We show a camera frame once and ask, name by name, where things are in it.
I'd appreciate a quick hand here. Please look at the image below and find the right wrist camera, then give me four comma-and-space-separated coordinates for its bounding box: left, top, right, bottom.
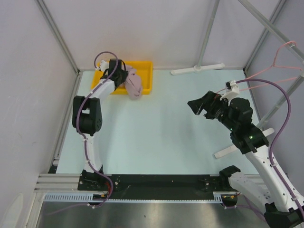
220, 80, 240, 101

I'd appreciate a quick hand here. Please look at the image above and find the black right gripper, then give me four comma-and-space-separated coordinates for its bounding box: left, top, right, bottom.
187, 90, 237, 132

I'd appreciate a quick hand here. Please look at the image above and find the pink wire hanger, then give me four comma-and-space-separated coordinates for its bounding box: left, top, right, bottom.
215, 40, 304, 95

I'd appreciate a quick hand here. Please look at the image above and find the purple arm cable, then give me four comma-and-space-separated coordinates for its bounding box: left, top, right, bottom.
75, 51, 124, 190
235, 79, 304, 209

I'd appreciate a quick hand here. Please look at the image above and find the yellow plastic bin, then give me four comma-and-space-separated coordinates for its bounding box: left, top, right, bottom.
91, 61, 153, 95

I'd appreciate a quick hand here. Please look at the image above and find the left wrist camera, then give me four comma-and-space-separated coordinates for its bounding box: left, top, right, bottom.
95, 60, 109, 72

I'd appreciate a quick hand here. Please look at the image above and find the white slotted cable duct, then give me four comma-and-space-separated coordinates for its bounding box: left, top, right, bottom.
43, 192, 237, 205

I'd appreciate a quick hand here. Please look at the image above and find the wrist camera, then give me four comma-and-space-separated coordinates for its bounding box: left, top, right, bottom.
220, 80, 240, 101
95, 60, 109, 72

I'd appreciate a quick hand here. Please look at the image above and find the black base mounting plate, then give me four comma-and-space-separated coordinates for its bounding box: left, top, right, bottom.
77, 171, 236, 200

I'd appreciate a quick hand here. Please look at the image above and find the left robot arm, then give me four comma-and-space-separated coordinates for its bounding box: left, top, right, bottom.
72, 58, 128, 190

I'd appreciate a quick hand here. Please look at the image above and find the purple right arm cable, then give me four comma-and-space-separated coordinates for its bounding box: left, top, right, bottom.
235, 79, 304, 209

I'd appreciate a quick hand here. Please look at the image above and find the pink tank top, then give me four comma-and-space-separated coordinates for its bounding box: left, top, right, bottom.
124, 65, 143, 100

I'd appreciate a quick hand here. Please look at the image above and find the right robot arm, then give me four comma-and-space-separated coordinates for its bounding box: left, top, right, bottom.
187, 91, 304, 228

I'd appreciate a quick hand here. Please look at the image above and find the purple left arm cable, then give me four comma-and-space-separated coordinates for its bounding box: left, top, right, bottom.
75, 51, 124, 190

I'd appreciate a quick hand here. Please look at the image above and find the white garment rack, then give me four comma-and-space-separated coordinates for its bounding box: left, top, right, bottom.
171, 0, 304, 159

